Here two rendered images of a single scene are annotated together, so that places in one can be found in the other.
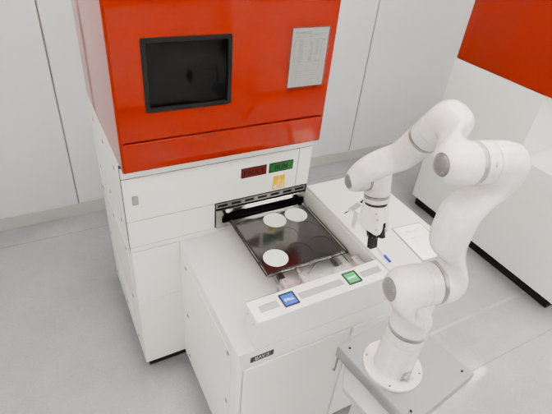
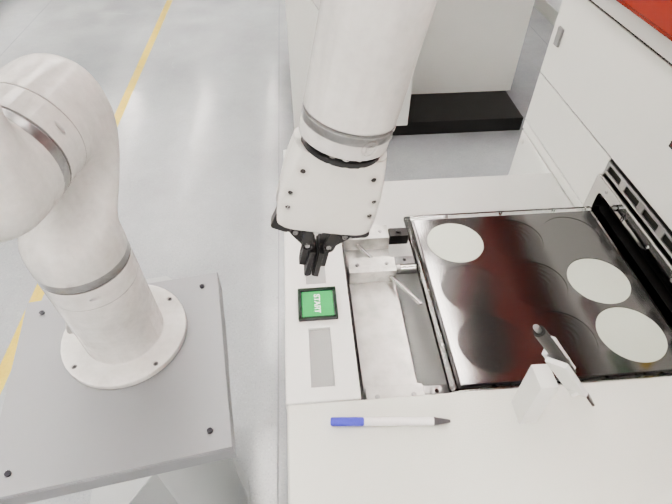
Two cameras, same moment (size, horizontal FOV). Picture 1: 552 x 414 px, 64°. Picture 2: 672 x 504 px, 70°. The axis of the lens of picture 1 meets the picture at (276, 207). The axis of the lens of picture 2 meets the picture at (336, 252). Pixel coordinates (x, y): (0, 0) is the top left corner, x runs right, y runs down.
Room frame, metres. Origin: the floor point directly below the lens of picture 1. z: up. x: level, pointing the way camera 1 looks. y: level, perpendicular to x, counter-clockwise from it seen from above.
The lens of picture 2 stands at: (1.38, -0.67, 1.51)
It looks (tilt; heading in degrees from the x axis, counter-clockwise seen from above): 46 degrees down; 117
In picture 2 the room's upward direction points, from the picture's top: straight up
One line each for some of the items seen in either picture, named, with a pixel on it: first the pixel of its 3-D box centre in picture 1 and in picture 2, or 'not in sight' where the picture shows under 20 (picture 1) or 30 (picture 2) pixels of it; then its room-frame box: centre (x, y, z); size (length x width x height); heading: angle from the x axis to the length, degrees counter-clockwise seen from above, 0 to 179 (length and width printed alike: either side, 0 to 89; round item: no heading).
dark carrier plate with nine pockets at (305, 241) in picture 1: (286, 235); (535, 284); (1.45, -0.06, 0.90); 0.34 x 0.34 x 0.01; 31
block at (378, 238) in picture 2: (288, 287); (365, 237); (1.15, -0.08, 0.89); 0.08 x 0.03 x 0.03; 31
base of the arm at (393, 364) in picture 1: (399, 347); (106, 300); (0.89, -0.43, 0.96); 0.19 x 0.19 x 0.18
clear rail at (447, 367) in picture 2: (309, 263); (427, 293); (1.29, -0.15, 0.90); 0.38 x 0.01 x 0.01; 121
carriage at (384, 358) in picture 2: (323, 282); (376, 316); (1.23, -0.21, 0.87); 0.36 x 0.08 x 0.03; 121
